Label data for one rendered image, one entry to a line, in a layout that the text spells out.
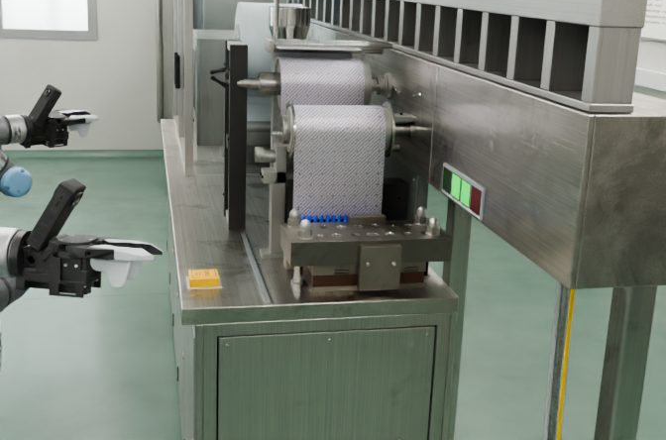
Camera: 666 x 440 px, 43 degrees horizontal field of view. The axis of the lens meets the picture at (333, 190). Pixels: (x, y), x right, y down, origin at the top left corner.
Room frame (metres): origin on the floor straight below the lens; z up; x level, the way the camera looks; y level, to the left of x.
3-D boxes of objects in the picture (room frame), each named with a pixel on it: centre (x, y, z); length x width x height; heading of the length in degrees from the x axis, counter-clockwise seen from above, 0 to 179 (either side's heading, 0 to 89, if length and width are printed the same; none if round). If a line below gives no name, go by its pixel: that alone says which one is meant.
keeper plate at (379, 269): (1.93, -0.12, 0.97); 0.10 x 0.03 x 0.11; 103
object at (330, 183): (2.12, -0.01, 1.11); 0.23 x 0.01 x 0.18; 103
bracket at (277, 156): (2.18, 0.16, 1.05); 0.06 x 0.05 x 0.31; 103
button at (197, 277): (1.95, 0.31, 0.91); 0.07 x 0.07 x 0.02; 13
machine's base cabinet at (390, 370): (3.08, 0.27, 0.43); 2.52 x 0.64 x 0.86; 13
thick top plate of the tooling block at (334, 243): (2.01, -0.08, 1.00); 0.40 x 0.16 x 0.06; 103
